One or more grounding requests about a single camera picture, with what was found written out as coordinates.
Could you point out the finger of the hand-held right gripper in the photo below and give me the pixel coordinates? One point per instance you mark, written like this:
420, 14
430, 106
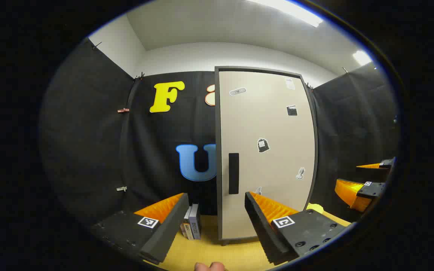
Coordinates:
373, 189
386, 163

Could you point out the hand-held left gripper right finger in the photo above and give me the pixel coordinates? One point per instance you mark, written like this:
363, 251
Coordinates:
260, 226

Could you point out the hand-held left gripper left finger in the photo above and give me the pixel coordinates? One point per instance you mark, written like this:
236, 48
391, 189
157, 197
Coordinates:
168, 233

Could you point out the dark grey cabinet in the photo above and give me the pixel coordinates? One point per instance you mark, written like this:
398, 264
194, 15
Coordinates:
216, 131

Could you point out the grey book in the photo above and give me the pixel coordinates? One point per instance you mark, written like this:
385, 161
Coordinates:
189, 226

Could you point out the blue-grey book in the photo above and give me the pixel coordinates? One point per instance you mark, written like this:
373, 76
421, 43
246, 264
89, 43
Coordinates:
196, 222

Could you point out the yellow sponge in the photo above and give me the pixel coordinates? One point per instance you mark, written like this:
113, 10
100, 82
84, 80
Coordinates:
315, 207

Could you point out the silver clip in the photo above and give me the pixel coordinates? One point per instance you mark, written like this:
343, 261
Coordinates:
121, 188

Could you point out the small ceiling light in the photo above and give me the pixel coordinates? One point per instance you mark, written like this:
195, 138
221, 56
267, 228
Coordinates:
362, 57

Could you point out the copper clip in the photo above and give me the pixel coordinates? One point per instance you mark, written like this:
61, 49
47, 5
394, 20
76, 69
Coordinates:
123, 110

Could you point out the black backdrop cloth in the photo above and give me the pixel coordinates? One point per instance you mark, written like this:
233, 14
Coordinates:
81, 131

